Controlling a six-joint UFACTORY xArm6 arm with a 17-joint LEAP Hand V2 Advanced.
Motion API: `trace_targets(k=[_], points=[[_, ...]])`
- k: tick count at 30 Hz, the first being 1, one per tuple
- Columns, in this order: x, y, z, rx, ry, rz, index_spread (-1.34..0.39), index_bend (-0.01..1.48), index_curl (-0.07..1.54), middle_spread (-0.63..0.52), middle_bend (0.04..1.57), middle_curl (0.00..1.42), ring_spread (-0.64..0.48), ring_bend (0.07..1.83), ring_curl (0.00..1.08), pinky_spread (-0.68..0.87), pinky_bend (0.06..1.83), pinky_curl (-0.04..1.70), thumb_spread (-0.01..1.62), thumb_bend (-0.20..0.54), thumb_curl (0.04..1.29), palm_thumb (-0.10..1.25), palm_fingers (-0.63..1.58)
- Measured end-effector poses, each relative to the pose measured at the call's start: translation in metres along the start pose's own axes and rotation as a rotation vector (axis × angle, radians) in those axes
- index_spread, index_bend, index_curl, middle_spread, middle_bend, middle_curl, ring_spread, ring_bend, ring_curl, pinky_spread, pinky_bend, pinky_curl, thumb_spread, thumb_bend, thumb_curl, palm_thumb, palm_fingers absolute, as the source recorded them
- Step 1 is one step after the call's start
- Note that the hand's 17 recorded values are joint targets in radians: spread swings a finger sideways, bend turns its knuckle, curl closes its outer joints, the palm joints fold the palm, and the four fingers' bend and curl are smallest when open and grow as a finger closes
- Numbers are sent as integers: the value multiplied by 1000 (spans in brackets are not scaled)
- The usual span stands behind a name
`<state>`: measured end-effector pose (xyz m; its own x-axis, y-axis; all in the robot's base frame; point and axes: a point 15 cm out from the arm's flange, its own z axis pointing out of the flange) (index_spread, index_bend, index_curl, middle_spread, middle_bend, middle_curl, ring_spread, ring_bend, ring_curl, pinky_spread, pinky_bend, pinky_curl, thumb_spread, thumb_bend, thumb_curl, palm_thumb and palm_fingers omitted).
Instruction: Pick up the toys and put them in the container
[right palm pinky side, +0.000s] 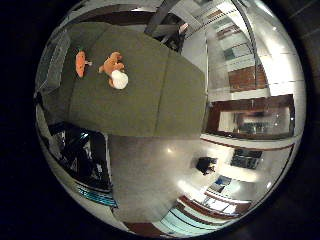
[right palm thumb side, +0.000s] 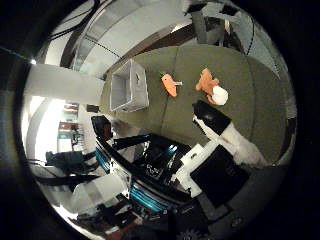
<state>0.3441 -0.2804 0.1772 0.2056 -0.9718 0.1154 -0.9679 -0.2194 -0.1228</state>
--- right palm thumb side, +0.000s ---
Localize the grey metal stand post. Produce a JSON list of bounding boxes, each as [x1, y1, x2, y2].
[[191, 9, 209, 44]]

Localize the orange plush carrot toy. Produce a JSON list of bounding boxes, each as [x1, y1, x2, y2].
[[159, 73, 184, 98]]

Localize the white structural pillar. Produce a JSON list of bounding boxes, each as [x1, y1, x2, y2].
[[24, 63, 105, 106]]

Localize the person in dark clothes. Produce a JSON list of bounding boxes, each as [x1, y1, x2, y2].
[[44, 149, 98, 176]]

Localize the white square storage container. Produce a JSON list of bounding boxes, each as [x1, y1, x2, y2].
[[109, 59, 150, 113]]

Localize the orange and white plush toy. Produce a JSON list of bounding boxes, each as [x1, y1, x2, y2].
[[195, 67, 230, 107]]

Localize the black overhead cables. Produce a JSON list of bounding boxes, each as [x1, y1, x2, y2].
[[49, 0, 101, 41]]

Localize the black office chair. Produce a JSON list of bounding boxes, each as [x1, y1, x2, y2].
[[90, 115, 114, 143]]

